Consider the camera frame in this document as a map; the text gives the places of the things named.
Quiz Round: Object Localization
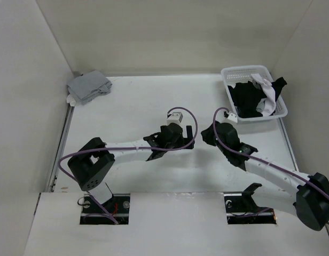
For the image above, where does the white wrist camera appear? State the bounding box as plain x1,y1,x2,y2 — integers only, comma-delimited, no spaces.
167,112,183,126
224,112,238,124

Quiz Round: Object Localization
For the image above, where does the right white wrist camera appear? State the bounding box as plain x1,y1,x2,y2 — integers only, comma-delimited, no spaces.
224,112,238,124

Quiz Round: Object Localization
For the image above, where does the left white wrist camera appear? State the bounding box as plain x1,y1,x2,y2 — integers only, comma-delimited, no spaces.
167,112,183,126

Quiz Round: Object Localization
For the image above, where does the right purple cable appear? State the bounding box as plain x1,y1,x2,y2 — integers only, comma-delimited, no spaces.
213,107,329,228

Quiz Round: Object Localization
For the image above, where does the folded white tank top underneath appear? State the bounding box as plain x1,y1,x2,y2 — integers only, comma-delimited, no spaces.
66,94,76,107

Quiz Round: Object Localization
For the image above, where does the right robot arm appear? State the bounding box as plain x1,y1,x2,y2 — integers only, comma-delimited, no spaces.
201,122,329,231

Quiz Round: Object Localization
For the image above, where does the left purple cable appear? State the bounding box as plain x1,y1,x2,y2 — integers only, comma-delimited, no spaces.
58,107,199,225

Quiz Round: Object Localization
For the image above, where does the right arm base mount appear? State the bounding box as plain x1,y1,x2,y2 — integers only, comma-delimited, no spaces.
223,183,276,225

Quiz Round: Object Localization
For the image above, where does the right metal table rail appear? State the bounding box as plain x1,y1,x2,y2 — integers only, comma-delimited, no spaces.
278,118,299,171

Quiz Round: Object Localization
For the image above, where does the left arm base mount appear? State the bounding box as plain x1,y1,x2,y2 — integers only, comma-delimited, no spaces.
77,194,131,225

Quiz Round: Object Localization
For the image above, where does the purple cable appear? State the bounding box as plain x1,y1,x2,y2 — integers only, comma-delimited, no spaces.
213,107,329,228
58,107,199,225

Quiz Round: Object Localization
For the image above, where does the folded grey tank top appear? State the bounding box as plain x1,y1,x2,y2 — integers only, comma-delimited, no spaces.
67,70,112,105

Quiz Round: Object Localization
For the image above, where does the left metal table rail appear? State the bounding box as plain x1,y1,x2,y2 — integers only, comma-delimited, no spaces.
44,105,74,193

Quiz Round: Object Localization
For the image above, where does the black tank top over rim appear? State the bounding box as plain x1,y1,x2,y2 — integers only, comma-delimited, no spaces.
272,77,287,102

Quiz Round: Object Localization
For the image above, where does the metal table rail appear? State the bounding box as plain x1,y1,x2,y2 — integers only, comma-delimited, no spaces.
278,118,299,171
44,105,74,193

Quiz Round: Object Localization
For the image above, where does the black tank top in basket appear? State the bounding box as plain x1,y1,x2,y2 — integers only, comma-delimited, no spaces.
228,81,267,118

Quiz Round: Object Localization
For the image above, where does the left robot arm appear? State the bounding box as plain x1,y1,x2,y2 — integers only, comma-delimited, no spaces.
67,123,194,213

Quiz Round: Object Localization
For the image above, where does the white plastic laundry basket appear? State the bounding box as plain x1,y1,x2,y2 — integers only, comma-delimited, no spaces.
221,65,288,123

